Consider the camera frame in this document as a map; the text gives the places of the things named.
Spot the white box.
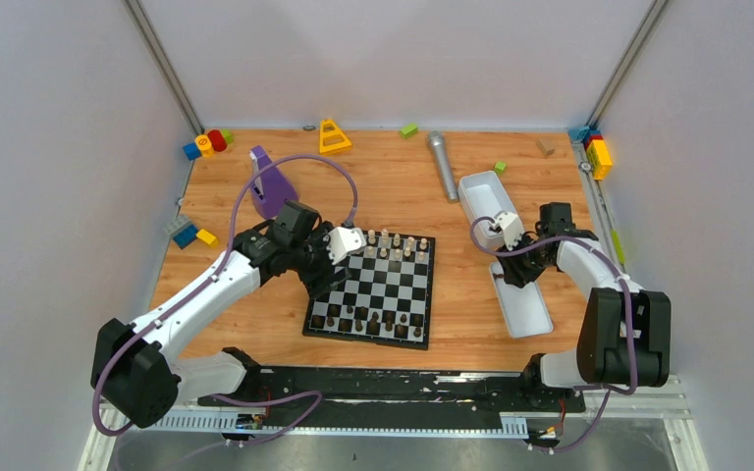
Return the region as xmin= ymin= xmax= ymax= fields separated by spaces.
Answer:
xmin=458 ymin=171 xmax=525 ymax=250

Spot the yellow cylinder block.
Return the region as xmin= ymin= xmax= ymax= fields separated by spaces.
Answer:
xmin=195 ymin=134 xmax=216 ymax=157

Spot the small yellow block left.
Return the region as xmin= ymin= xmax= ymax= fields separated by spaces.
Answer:
xmin=195 ymin=229 xmax=220 ymax=248

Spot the purple metronome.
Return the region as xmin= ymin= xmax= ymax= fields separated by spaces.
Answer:
xmin=248 ymin=145 xmax=298 ymax=220

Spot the grey blue brick left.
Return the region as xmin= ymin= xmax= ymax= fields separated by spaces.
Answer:
xmin=165 ymin=214 xmax=198 ymax=249

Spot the white box lid tray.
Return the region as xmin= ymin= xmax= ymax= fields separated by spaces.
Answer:
xmin=489 ymin=262 xmax=554 ymax=339

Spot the red cylinder block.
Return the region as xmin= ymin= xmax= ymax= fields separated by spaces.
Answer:
xmin=207 ymin=130 xmax=228 ymax=153

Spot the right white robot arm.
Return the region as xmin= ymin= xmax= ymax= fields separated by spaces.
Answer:
xmin=492 ymin=202 xmax=672 ymax=410

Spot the purple cable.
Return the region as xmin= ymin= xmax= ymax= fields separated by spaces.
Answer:
xmin=91 ymin=153 xmax=360 ymax=449
xmin=468 ymin=215 xmax=640 ymax=455

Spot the yellow triangle toy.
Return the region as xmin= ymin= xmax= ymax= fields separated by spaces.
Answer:
xmin=318 ymin=119 xmax=352 ymax=156

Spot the yellow brick stack right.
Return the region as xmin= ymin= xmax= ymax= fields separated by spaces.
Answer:
xmin=586 ymin=137 xmax=613 ymax=181

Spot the black white chessboard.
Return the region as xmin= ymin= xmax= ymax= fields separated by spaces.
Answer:
xmin=302 ymin=230 xmax=436 ymax=350

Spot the green block top centre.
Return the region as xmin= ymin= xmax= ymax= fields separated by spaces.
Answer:
xmin=399 ymin=123 xmax=419 ymax=139

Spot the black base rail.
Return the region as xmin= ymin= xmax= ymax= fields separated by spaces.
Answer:
xmin=231 ymin=366 xmax=585 ymax=431

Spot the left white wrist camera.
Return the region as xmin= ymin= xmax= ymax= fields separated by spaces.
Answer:
xmin=327 ymin=227 xmax=367 ymax=265

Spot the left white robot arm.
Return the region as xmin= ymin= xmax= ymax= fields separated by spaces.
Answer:
xmin=90 ymin=201 xmax=367 ymax=429

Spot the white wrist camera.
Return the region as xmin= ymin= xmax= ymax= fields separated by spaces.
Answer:
xmin=491 ymin=211 xmax=524 ymax=250
xmin=327 ymin=227 xmax=367 ymax=265

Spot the green block left corner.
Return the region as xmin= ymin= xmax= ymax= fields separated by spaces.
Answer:
xmin=221 ymin=130 xmax=234 ymax=144

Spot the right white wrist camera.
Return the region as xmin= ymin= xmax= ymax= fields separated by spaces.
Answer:
xmin=491 ymin=211 xmax=524 ymax=250

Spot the silver microphone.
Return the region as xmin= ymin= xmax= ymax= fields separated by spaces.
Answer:
xmin=427 ymin=131 xmax=458 ymax=203

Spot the brown wooden block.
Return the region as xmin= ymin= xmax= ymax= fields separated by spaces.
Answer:
xmin=536 ymin=139 xmax=556 ymax=157

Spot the blue block left corner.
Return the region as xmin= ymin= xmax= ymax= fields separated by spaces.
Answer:
xmin=183 ymin=142 xmax=202 ymax=161

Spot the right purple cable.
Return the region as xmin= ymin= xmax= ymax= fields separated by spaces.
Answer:
xmin=468 ymin=215 xmax=640 ymax=455

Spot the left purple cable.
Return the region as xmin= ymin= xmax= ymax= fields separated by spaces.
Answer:
xmin=91 ymin=153 xmax=360 ymax=449

